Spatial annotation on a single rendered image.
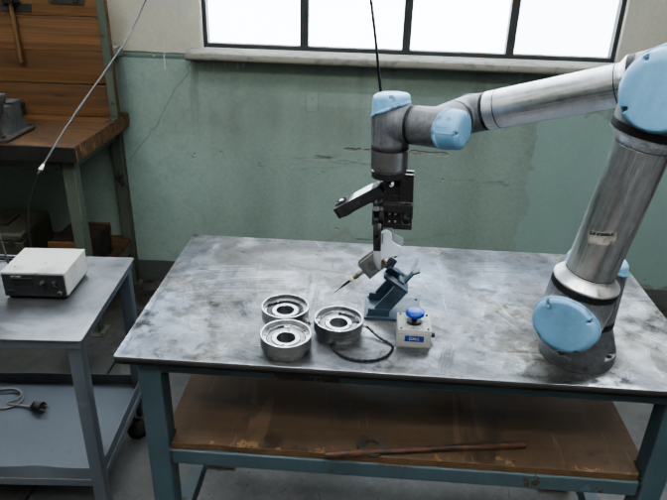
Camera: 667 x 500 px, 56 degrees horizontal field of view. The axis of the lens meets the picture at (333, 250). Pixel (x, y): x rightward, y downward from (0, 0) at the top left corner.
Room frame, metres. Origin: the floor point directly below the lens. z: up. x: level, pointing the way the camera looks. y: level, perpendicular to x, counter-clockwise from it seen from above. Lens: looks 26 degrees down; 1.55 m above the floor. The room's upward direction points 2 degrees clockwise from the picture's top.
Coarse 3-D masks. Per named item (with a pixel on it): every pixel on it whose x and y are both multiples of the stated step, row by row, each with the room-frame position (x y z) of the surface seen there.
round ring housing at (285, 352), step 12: (276, 324) 1.12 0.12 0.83; (288, 324) 1.13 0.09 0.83; (300, 324) 1.12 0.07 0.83; (264, 336) 1.08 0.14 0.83; (276, 336) 1.08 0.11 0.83; (288, 336) 1.10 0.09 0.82; (264, 348) 1.05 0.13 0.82; (276, 348) 1.03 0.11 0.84; (288, 348) 1.03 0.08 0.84; (300, 348) 1.04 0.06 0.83; (276, 360) 1.04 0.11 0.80; (288, 360) 1.03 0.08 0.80
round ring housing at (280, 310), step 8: (272, 296) 1.23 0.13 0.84; (280, 296) 1.24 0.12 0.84; (288, 296) 1.24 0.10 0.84; (296, 296) 1.23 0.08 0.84; (264, 304) 1.20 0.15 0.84; (280, 304) 1.21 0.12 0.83; (288, 304) 1.21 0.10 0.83; (304, 304) 1.22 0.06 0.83; (264, 312) 1.16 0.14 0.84; (280, 312) 1.20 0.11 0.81; (288, 312) 1.21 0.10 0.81; (296, 312) 1.18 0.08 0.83; (304, 312) 1.16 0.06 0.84; (264, 320) 1.16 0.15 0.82; (272, 320) 1.14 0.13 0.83; (304, 320) 1.16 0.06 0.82
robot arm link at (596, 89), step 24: (576, 72) 1.15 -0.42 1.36; (600, 72) 1.11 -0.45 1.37; (480, 96) 1.23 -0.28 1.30; (504, 96) 1.20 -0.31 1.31; (528, 96) 1.17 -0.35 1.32; (552, 96) 1.14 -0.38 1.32; (576, 96) 1.12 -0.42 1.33; (600, 96) 1.09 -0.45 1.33; (480, 120) 1.21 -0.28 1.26; (504, 120) 1.19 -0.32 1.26; (528, 120) 1.17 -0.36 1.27
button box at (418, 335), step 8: (400, 312) 1.16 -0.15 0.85; (400, 320) 1.13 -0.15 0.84; (408, 320) 1.13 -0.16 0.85; (424, 320) 1.14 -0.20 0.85; (400, 328) 1.10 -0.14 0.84; (408, 328) 1.10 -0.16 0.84; (416, 328) 1.10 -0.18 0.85; (424, 328) 1.10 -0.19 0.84; (400, 336) 1.10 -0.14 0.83; (408, 336) 1.10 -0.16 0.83; (416, 336) 1.10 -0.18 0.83; (424, 336) 1.10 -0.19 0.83; (432, 336) 1.12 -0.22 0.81; (400, 344) 1.10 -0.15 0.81; (408, 344) 1.10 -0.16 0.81; (416, 344) 1.10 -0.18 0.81; (424, 344) 1.10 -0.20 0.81
